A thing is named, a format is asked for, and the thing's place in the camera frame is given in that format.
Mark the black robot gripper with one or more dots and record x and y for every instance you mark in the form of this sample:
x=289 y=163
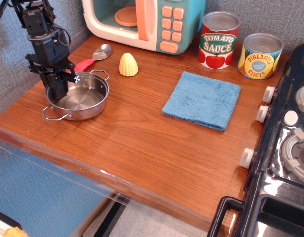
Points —
x=50 y=61

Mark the stainless steel pot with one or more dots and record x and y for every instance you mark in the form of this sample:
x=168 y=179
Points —
x=84 y=99

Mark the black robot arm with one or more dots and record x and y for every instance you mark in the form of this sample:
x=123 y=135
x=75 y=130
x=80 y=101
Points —
x=36 y=16

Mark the yellow plastic corn cob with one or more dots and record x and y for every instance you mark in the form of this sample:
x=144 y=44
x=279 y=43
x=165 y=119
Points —
x=127 y=65

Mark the orange microwave turntable plate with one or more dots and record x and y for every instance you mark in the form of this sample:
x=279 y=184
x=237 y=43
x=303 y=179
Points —
x=126 y=16

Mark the teal toy microwave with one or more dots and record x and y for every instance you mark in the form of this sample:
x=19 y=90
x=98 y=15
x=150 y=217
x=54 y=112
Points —
x=164 y=26

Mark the blue folded cloth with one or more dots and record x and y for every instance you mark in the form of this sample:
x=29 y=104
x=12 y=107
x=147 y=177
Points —
x=204 y=101

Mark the yellow object bottom left corner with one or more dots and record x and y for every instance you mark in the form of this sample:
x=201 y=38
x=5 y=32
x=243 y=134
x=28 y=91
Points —
x=15 y=232

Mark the tomato sauce can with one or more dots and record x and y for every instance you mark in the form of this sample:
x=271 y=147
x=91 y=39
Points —
x=218 y=36

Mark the white stove knob lower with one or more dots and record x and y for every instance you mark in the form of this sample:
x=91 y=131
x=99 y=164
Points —
x=246 y=157

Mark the white stove knob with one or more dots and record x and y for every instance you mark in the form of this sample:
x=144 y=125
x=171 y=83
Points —
x=268 y=94
x=261 y=114
x=246 y=157

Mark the pineapple slices can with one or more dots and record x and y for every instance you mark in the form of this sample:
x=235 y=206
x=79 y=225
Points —
x=260 y=55

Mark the white stove knob middle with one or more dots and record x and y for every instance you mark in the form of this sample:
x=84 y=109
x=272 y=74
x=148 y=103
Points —
x=261 y=114

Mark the white stove knob upper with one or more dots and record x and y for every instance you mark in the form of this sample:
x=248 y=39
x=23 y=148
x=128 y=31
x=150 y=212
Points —
x=268 y=94

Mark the black toy stove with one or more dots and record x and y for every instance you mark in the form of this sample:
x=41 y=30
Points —
x=273 y=204

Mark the red handled metal spoon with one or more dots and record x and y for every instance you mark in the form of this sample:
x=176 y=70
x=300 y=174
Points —
x=100 y=54

